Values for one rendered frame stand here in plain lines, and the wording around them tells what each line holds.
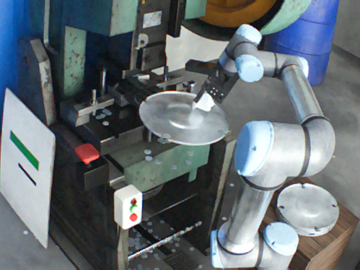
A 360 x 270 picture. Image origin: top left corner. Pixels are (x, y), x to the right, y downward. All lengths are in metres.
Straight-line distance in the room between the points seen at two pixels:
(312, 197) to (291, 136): 1.00
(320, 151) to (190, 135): 0.58
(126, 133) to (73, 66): 0.34
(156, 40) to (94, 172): 0.48
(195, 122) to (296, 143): 0.60
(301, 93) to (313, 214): 0.80
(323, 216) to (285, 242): 0.60
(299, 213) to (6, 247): 1.32
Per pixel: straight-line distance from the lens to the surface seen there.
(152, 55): 1.59
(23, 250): 2.17
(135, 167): 1.60
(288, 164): 1.02
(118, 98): 1.70
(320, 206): 1.97
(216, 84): 1.50
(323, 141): 1.05
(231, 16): 1.76
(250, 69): 1.32
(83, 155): 1.42
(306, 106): 1.18
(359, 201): 2.75
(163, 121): 1.54
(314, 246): 1.84
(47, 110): 1.85
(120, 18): 1.43
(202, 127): 1.55
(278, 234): 1.37
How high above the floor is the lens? 1.61
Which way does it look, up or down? 34 degrees down
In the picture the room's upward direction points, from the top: 7 degrees clockwise
